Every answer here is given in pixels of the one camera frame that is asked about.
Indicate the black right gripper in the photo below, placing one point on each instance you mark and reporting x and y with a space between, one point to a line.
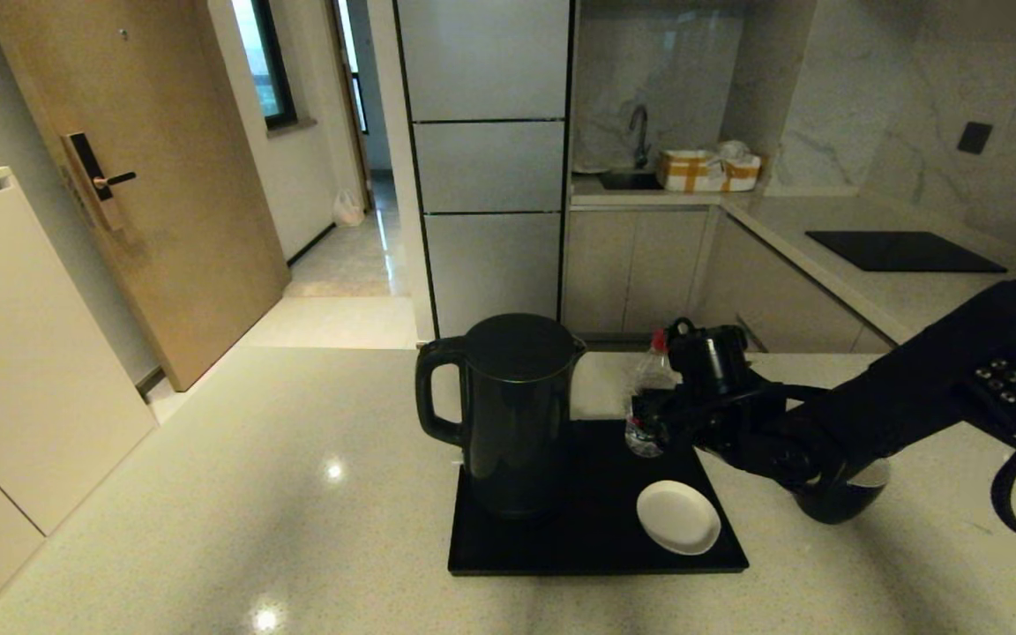
728 419

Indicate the clear bottle red cap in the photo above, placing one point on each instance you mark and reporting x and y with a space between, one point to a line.
652 379

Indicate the black electric kettle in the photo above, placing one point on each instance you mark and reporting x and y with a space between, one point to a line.
517 414

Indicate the black mug white inside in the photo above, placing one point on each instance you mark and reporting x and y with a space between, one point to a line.
834 510

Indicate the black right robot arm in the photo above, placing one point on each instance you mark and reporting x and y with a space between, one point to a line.
914 388

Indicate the white round saucer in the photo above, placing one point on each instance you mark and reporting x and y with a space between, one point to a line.
677 518

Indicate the black rectangular tray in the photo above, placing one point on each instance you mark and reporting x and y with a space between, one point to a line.
578 538

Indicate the beige under-sink cabinets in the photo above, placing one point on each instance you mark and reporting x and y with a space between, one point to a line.
631 265

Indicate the beige counter side cabinets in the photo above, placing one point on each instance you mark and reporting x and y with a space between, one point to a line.
781 291

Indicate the kitchen sink basin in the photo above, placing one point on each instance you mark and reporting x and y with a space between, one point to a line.
630 181

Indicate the yellow white box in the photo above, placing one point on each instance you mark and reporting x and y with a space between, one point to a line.
689 172

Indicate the small cardboard box white bag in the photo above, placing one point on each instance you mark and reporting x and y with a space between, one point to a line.
742 172

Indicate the dark kitchen faucet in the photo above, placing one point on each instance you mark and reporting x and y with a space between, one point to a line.
640 132

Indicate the tall grey panel cabinet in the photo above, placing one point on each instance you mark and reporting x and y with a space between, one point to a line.
490 168

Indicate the black induction cooktop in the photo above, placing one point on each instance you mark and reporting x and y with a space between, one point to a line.
900 252

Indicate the white plastic bag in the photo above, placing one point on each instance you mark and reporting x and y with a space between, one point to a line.
349 210

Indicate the light wooden door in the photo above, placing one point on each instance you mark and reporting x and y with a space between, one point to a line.
173 220

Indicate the dark framed window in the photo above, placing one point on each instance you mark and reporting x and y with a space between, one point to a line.
272 62

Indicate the white storage cabinet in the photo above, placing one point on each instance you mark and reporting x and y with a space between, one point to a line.
23 353

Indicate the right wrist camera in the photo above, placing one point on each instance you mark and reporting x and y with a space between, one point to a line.
711 357

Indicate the black wall socket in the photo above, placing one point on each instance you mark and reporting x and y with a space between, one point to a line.
974 138

